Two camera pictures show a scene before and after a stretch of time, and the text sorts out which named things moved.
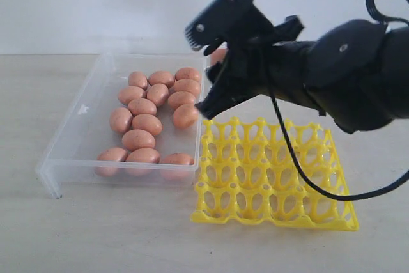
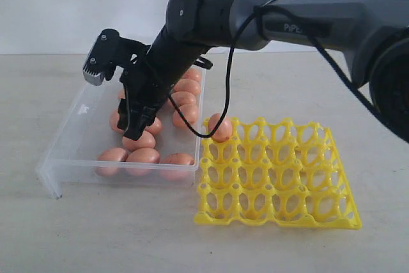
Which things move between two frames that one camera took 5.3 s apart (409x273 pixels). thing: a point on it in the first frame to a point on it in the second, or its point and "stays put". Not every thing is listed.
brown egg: x=179 y=98 stays put
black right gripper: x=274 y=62 to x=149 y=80
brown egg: x=218 y=55 to x=223 y=131
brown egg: x=177 y=166 stays put
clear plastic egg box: x=137 y=122 stays put
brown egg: x=135 y=139 stays put
